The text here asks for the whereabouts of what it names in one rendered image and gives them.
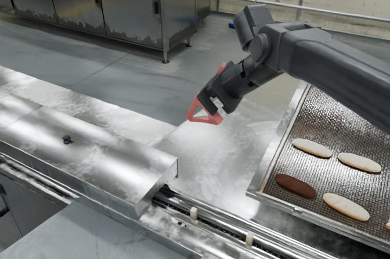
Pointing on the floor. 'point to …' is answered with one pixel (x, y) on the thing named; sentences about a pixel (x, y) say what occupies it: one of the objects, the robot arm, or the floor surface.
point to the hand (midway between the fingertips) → (201, 104)
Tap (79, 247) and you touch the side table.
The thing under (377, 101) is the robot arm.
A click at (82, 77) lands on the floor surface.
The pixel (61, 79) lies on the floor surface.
